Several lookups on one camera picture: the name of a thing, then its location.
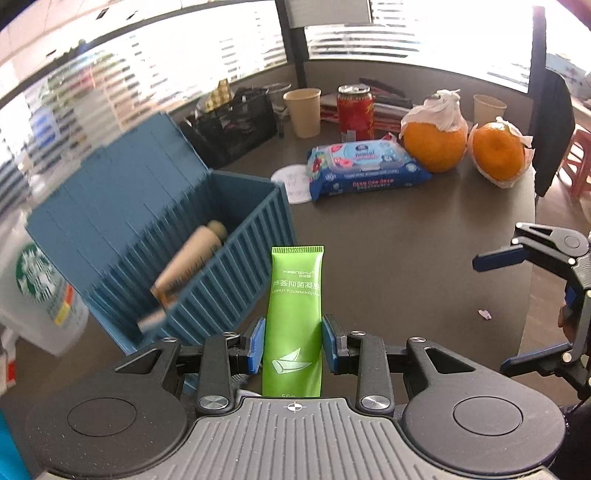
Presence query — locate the blue wet wipes pack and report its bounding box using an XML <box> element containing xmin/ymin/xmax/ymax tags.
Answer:
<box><xmin>307</xmin><ymin>138</ymin><xmax>432</xmax><ymax>202</ymax></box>

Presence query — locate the white printed box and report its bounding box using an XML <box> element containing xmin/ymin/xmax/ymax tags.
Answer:
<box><xmin>545</xmin><ymin>53</ymin><xmax>591</xmax><ymax>99</ymax></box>

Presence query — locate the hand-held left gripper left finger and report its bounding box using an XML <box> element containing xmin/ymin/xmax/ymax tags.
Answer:
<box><xmin>115</xmin><ymin>318</ymin><xmax>267</xmax><ymax>417</ymax></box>

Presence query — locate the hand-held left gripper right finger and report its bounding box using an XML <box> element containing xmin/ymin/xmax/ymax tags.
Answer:
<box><xmin>322</xmin><ymin>315</ymin><xmax>478</xmax><ymax>414</ymax></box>

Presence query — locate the large orange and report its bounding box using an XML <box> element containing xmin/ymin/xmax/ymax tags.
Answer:
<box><xmin>401</xmin><ymin>115</ymin><xmax>468</xmax><ymax>174</ymax></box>

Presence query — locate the black jacket on chair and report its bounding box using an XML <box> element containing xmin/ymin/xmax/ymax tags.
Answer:
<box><xmin>529</xmin><ymin>69</ymin><xmax>577</xmax><ymax>197</ymax></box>

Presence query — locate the cream lotion bottle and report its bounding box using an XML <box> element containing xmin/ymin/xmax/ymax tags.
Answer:
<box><xmin>137</xmin><ymin>220</ymin><xmax>228</xmax><ymax>330</ymax></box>

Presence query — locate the small orange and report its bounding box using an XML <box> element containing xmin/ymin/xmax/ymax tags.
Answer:
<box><xmin>472</xmin><ymin>121</ymin><xmax>527</xmax><ymax>182</ymax></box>

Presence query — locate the beige paper cup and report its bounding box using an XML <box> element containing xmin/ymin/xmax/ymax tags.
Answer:
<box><xmin>473</xmin><ymin>94</ymin><xmax>508</xmax><ymax>130</ymax></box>
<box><xmin>283</xmin><ymin>88</ymin><xmax>321</xmax><ymax>139</ymax></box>

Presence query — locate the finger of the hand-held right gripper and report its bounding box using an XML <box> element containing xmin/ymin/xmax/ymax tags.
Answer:
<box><xmin>500</xmin><ymin>344</ymin><xmax>578</xmax><ymax>376</ymax></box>
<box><xmin>472</xmin><ymin>222</ymin><xmax>591</xmax><ymax>278</ymax></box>

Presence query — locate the blue paper gift bag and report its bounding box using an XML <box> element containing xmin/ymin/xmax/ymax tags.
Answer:
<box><xmin>0</xmin><ymin>408</ymin><xmax>31</xmax><ymax>480</ymax></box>

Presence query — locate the white red card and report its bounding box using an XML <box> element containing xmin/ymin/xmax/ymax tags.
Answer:
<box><xmin>0</xmin><ymin>339</ymin><xmax>18</xmax><ymax>387</ymax></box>

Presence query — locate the blue container-style storage box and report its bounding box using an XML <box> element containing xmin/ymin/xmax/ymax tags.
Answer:
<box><xmin>25</xmin><ymin>112</ymin><xmax>297</xmax><ymax>393</ymax></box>

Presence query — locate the white tissue on large orange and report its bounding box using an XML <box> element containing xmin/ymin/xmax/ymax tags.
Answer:
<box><xmin>401</xmin><ymin>89</ymin><xmax>467</xmax><ymax>134</ymax></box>

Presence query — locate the orange fruit right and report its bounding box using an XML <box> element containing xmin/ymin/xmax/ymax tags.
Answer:
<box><xmin>467</xmin><ymin>117</ymin><xmax>536</xmax><ymax>190</ymax></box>

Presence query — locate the green squeeze tube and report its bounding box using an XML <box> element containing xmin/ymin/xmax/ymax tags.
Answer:
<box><xmin>262</xmin><ymin>246</ymin><xmax>325</xmax><ymax>398</ymax></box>

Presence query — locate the grey partition panel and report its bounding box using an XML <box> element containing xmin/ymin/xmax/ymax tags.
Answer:
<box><xmin>284</xmin><ymin>0</ymin><xmax>372</xmax><ymax>29</ymax></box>

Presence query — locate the pink plastic stool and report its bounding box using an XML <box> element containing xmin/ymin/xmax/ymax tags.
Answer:
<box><xmin>556</xmin><ymin>129</ymin><xmax>591</xmax><ymax>195</ymax></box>

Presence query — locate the black mesh desk organizer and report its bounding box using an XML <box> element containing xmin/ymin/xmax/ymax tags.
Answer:
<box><xmin>179</xmin><ymin>86</ymin><xmax>278</xmax><ymax>169</ymax></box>

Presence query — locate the red drink can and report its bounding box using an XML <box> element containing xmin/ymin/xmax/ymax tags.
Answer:
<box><xmin>337</xmin><ymin>84</ymin><xmax>376</xmax><ymax>141</ymax></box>

